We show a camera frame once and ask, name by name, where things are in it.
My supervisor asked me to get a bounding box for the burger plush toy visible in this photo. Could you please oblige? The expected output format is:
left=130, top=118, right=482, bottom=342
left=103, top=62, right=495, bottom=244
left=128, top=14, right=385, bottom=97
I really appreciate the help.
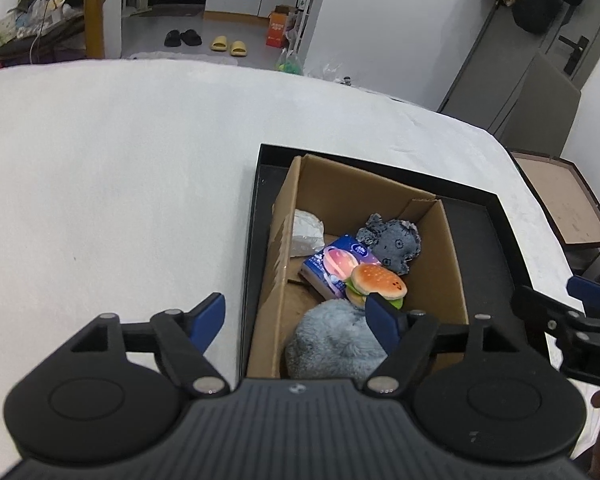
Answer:
left=346, top=263, right=407, bottom=310

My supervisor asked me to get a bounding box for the grey fluffy plush toy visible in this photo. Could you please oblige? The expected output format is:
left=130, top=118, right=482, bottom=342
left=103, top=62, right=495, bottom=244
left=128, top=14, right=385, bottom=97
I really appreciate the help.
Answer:
left=285, top=299, right=387, bottom=385

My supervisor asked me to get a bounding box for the blue tissue packet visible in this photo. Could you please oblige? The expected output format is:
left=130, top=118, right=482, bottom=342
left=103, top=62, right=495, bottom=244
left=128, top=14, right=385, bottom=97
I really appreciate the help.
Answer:
left=299, top=234, right=380, bottom=300

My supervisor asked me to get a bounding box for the grey denim octopus toy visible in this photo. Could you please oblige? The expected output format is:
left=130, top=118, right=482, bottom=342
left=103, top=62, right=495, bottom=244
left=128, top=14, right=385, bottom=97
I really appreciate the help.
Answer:
left=355, top=214, right=422, bottom=276

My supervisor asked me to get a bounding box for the white paper ball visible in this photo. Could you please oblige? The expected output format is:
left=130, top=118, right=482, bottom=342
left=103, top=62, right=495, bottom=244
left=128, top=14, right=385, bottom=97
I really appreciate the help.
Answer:
left=289, top=209, right=325, bottom=258

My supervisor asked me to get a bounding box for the brown cardboard box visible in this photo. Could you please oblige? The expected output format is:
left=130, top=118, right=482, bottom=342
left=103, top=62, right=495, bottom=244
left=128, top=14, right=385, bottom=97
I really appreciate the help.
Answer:
left=246, top=155, right=468, bottom=379

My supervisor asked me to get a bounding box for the framed cork board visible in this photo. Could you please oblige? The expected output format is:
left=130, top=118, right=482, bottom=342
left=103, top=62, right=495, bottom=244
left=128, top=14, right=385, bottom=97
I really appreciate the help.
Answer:
left=510, top=151, right=600, bottom=249

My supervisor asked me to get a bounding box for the black shallow tray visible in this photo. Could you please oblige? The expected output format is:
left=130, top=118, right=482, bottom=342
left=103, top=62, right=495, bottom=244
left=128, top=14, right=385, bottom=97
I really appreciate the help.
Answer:
left=238, top=144, right=547, bottom=378

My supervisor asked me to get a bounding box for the white table cloth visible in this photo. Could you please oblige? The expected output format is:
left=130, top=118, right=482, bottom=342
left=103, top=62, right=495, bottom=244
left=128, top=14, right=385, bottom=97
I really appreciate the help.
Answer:
left=0, top=60, right=571, bottom=477

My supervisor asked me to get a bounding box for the grey leaning panel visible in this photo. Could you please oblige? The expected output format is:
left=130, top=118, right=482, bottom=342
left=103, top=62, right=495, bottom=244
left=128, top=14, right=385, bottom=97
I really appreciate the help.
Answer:
left=500, top=53, right=581, bottom=157

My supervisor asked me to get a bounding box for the green plastic bag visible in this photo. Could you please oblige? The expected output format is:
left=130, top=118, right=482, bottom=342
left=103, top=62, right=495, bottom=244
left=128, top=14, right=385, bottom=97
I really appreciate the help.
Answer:
left=275, top=48, right=303, bottom=76

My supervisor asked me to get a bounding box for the right yellow slipper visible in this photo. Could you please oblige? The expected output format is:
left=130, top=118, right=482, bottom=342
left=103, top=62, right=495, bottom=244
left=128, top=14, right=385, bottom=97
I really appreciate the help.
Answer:
left=230, top=40, right=248, bottom=58

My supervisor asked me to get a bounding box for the yellow slipper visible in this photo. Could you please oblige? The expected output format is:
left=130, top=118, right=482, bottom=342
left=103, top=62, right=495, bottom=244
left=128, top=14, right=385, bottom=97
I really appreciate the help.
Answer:
left=210, top=36, right=227, bottom=52
left=230, top=40, right=248, bottom=58

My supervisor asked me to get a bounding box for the left yellow slipper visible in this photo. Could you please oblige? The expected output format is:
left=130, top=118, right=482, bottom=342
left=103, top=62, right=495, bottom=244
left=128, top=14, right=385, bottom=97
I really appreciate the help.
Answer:
left=210, top=36, right=227, bottom=52

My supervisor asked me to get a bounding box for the left black slipper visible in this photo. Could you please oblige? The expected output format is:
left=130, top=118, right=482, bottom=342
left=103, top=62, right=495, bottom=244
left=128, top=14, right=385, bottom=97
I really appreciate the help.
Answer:
left=163, top=29, right=182, bottom=48

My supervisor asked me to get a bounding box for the black slipper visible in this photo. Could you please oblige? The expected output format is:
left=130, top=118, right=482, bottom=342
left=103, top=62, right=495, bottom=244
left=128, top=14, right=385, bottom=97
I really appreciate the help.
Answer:
left=163, top=29, right=182, bottom=48
left=180, top=29, right=202, bottom=47

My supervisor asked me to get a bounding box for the right black slipper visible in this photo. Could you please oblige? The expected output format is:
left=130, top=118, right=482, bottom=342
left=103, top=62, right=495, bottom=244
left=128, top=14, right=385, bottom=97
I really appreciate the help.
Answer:
left=180, top=29, right=202, bottom=47

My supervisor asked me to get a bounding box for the orange cardboard box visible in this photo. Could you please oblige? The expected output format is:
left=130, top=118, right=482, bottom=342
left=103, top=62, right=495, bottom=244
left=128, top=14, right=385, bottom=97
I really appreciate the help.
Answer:
left=265, top=4, right=297, bottom=49

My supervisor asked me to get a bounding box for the grey door with handle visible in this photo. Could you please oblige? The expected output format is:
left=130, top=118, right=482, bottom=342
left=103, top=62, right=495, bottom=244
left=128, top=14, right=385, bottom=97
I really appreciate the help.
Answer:
left=439, top=0, right=600, bottom=138

